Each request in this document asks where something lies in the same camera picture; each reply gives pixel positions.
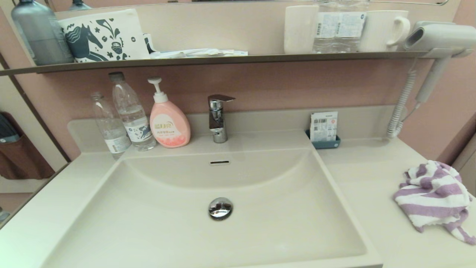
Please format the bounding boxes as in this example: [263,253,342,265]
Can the chrome faucet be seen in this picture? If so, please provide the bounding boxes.
[208,94,236,144]

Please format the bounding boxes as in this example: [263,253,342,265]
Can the purple white striped towel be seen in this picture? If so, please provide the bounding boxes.
[393,160,476,245]

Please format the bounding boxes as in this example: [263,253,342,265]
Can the beige sink basin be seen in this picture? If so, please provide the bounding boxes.
[41,147,383,268]

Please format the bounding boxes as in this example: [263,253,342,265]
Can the pink soap pump bottle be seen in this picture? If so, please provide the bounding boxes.
[147,77,191,149]

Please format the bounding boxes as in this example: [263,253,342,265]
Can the chrome drain stopper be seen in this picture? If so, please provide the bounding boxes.
[208,197,233,221]

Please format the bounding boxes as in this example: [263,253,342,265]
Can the blue plastic tray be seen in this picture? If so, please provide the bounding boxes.
[306,129,341,150]

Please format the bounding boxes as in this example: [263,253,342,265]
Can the flat white plastic packets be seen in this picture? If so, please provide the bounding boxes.
[150,48,248,59]

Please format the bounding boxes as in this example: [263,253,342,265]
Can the tall clear water bottle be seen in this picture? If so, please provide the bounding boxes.
[108,71,157,151]

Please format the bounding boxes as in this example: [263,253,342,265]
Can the small clear water bottle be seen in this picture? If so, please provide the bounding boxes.
[90,92,131,160]

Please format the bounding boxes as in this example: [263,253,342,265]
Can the horse print white pouch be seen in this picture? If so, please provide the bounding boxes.
[58,8,150,63]

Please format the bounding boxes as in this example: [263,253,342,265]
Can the large grey plastic bottle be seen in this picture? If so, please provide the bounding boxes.
[11,0,74,66]

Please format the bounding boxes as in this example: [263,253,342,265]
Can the white hair dryer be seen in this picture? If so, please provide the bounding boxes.
[403,20,476,105]

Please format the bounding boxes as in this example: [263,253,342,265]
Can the brown wall shelf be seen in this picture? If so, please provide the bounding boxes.
[0,51,428,77]

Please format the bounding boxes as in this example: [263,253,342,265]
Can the white cup without handle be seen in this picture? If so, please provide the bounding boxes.
[284,5,319,55]

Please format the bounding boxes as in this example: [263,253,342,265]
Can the white coiled dryer cord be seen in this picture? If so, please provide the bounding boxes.
[386,60,422,140]

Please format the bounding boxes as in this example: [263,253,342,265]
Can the white mug with handle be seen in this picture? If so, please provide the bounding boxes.
[359,10,411,52]

